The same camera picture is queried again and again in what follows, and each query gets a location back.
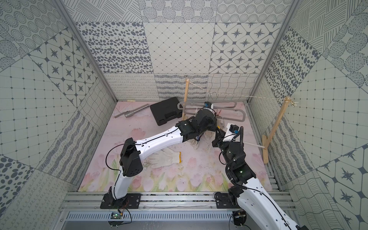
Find blue dotted glove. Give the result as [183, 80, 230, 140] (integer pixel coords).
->
[146, 148, 181, 169]

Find wooden drying rack frame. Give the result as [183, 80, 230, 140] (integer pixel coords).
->
[182, 78, 294, 164]

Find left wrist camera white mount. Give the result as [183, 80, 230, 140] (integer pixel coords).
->
[203, 102, 214, 111]

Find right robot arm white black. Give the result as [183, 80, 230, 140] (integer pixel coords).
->
[212, 125, 307, 230]

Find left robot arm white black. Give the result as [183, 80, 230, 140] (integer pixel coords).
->
[104, 108, 217, 206]

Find small circuit board left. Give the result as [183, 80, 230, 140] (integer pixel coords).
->
[108, 212, 124, 227]

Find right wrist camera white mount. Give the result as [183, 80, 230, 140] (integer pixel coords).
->
[223, 123, 240, 142]

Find grey metal cylinder tool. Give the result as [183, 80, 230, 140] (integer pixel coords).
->
[114, 104, 150, 118]

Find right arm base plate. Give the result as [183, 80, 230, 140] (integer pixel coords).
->
[214, 192, 240, 209]

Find small black module right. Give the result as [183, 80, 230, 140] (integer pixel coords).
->
[232, 210, 247, 226]

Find black flat pad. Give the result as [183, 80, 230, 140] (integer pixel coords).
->
[150, 97, 183, 126]

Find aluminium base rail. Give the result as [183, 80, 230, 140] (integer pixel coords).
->
[58, 192, 297, 212]

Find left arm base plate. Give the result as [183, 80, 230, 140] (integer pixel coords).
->
[100, 193, 142, 209]

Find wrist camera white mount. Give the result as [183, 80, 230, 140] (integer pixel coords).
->
[223, 123, 240, 142]
[203, 102, 214, 111]

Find grey clip hanger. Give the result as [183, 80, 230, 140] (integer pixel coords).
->
[177, 101, 247, 122]

